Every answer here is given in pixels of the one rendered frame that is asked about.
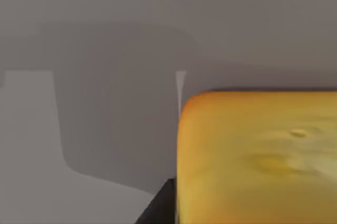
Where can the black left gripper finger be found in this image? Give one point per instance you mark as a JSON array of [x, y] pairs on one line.
[[163, 205]]

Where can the yellow bread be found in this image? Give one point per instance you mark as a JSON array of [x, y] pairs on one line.
[[258, 161]]

